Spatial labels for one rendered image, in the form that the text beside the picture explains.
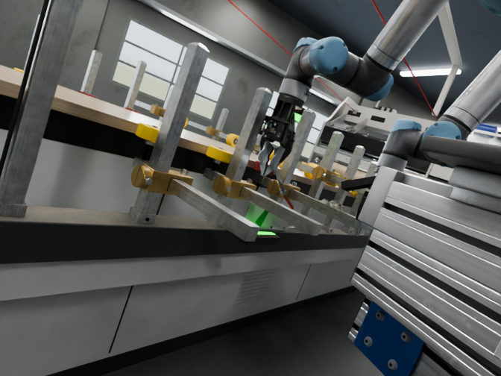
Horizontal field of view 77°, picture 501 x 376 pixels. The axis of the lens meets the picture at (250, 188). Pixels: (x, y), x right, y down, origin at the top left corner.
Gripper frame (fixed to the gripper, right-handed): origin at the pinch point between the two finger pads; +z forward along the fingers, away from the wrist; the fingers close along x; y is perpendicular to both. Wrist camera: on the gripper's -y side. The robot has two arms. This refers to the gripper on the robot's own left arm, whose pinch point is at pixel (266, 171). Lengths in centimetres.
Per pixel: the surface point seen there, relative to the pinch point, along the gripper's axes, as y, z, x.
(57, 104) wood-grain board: 34, 1, -39
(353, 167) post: -68, -13, 18
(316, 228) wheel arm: 7.0, 7.9, 19.2
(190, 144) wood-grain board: -1.1, 1.1, -26.3
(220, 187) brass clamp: 4.5, 8.7, -9.4
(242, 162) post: 1.1, 0.1, -7.1
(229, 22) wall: -428, -193, -292
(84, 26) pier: -274, -82, -428
